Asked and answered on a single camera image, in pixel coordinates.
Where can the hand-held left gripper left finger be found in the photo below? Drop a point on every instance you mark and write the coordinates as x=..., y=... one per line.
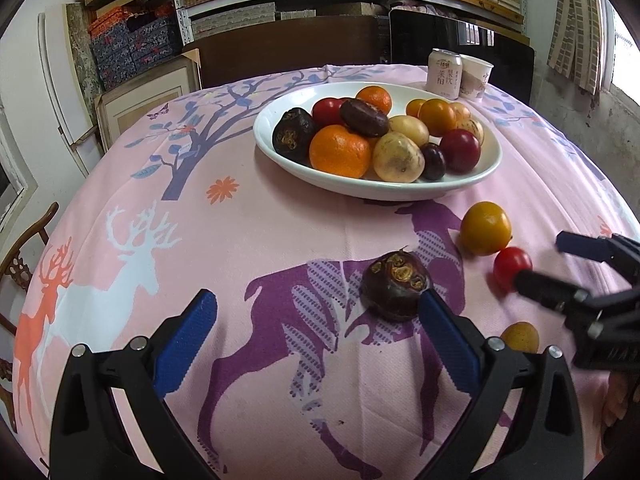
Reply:
x=185, y=345

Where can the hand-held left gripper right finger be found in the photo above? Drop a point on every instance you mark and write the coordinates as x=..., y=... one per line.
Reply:
x=447, y=345

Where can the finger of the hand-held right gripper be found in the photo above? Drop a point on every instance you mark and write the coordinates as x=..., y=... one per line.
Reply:
x=545, y=287
x=580, y=245

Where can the red tomato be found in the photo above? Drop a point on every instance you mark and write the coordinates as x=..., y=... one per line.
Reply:
x=326, y=111
x=510, y=265

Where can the small yellow green fruit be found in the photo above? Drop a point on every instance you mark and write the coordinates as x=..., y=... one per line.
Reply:
x=520, y=336

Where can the dark red plum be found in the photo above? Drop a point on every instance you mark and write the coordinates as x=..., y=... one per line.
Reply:
x=460, y=150

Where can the yellow spotted passion fruit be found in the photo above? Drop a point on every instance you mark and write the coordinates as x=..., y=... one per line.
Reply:
x=474, y=127

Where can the dark purple plum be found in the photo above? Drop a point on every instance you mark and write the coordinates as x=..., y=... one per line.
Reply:
x=434, y=161

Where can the white plate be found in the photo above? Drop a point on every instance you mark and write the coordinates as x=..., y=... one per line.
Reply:
x=360, y=189

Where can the small orange tomato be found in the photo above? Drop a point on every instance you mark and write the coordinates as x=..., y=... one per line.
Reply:
x=414, y=108

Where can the large orange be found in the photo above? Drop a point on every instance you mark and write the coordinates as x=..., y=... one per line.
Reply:
x=376, y=97
x=340, y=151

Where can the person's right hand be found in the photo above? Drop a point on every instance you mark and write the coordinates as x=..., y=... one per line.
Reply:
x=622, y=400

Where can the pink deer printed tablecloth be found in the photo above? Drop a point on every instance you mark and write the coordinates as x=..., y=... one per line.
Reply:
x=200, y=240

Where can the carved wooden chair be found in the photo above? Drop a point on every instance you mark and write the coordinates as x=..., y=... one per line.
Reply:
x=20, y=272

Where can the white paper cup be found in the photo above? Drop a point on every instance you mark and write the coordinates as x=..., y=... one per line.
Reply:
x=476, y=80

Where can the bright window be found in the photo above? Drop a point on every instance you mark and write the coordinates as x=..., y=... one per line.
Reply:
x=625, y=55

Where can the pale pink drink can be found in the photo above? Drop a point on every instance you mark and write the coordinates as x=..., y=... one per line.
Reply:
x=444, y=75

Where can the beige checked curtain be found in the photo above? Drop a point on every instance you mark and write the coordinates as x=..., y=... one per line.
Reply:
x=575, y=25

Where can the white framed window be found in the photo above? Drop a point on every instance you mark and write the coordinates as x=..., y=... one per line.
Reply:
x=20, y=185

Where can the pale framed picture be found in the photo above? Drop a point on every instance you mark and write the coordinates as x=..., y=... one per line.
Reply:
x=145, y=105

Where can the black glossy panel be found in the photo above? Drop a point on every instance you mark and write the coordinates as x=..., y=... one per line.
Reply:
x=410, y=35

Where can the white board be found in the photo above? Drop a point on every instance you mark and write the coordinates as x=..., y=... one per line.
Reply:
x=65, y=95

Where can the stack of blue patterned boxes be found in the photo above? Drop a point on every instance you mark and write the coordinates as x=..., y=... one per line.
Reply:
x=130, y=52

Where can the grey marbled board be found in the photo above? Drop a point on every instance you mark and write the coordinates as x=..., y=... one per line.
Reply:
x=82, y=55

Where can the brown wooden chair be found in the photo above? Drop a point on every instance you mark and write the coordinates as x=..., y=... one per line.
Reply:
x=285, y=50

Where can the stack of orange boxes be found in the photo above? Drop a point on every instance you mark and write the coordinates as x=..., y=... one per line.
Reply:
x=107, y=22

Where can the white metal shelf rack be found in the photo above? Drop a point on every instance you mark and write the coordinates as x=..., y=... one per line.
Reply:
x=180, y=5

